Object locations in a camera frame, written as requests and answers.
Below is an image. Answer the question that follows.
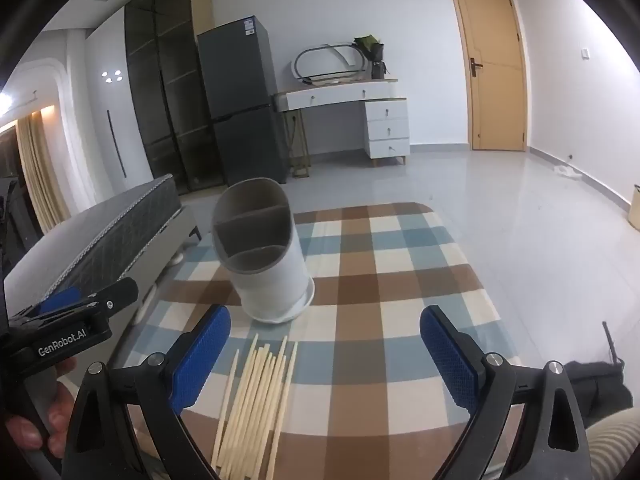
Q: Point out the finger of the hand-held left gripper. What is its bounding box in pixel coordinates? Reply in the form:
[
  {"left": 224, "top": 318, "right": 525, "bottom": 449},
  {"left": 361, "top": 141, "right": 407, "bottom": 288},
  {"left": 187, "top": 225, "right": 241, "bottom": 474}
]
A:
[
  {"left": 10, "top": 286, "right": 86, "bottom": 323},
  {"left": 75, "top": 277, "right": 140, "bottom": 313}
]

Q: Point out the oval mirror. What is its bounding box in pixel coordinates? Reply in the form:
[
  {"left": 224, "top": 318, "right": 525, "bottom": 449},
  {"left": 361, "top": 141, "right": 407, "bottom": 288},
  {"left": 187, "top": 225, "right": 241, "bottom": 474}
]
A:
[{"left": 291, "top": 40, "right": 373, "bottom": 86}]

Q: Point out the grey quilted mattress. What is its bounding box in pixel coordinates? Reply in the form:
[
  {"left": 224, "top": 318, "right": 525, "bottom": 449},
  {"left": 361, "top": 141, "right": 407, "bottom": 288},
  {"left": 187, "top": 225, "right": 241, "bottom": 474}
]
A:
[{"left": 2, "top": 174, "right": 182, "bottom": 306}]

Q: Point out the dark glass cabinet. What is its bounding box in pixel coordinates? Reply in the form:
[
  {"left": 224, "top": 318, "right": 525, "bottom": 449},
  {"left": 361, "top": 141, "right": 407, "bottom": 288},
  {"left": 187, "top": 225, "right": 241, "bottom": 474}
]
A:
[{"left": 123, "top": 0, "right": 226, "bottom": 196}]

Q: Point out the white dressing table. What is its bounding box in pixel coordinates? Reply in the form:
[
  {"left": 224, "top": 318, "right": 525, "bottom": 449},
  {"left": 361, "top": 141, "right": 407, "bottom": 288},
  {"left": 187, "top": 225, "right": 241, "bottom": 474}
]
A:
[{"left": 272, "top": 78, "right": 412, "bottom": 166}]

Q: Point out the beige ribbed cloth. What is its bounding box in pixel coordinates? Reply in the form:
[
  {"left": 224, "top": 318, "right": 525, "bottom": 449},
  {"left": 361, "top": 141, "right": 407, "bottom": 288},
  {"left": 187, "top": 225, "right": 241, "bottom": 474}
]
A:
[{"left": 585, "top": 410, "right": 640, "bottom": 480}]

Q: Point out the person's left hand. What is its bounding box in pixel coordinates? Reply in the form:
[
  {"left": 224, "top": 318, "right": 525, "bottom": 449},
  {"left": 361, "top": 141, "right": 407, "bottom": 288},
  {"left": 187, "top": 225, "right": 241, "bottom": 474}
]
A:
[{"left": 5, "top": 355, "right": 78, "bottom": 461}]

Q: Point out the black bag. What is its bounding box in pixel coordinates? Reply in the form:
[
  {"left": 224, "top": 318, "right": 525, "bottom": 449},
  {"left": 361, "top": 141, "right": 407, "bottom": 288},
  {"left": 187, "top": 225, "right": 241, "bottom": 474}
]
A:
[{"left": 565, "top": 320, "right": 636, "bottom": 436}]

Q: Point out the plaid table mat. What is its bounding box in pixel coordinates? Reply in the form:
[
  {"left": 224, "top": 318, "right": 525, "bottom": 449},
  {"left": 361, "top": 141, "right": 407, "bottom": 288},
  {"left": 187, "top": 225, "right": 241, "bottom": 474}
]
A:
[{"left": 107, "top": 201, "right": 523, "bottom": 480}]

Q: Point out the gold frame stool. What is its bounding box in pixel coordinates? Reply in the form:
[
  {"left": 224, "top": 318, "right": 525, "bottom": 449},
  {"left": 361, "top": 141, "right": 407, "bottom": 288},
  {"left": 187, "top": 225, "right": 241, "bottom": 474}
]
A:
[{"left": 282, "top": 110, "right": 312, "bottom": 179}]

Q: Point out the beige curtain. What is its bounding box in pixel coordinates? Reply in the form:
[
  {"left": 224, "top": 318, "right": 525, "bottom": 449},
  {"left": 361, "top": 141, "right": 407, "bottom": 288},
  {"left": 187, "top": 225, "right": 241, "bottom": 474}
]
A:
[{"left": 15, "top": 110, "right": 71, "bottom": 236}]

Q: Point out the dark grey refrigerator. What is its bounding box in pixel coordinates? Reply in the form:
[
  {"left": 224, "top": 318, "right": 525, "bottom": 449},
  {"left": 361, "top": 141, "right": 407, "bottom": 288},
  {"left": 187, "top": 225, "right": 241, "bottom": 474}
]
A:
[{"left": 196, "top": 15, "right": 291, "bottom": 187}]

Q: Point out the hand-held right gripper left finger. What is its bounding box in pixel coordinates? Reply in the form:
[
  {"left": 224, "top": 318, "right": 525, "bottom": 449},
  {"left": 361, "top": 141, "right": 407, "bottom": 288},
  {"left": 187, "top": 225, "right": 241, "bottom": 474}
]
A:
[{"left": 62, "top": 304, "right": 232, "bottom": 480}]

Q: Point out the group of wooden chopsticks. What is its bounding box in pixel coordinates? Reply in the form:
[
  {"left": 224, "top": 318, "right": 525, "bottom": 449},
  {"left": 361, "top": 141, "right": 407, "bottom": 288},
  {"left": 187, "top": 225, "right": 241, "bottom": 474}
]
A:
[{"left": 210, "top": 334, "right": 299, "bottom": 480}]

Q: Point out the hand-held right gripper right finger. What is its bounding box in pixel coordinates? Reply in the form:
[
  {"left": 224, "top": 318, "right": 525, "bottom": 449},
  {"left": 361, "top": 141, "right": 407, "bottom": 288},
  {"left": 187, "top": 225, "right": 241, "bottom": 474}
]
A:
[{"left": 419, "top": 304, "right": 593, "bottom": 480}]

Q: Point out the wooden door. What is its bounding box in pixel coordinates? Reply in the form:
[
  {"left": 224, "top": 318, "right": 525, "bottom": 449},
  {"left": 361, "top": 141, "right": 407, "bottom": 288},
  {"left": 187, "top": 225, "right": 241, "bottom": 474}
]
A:
[{"left": 445, "top": 0, "right": 531, "bottom": 152}]

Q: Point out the white utensil holder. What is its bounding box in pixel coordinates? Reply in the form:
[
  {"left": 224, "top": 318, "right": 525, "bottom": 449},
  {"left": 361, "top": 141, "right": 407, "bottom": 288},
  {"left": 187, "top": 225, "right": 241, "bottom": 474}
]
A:
[{"left": 211, "top": 177, "right": 316, "bottom": 323}]

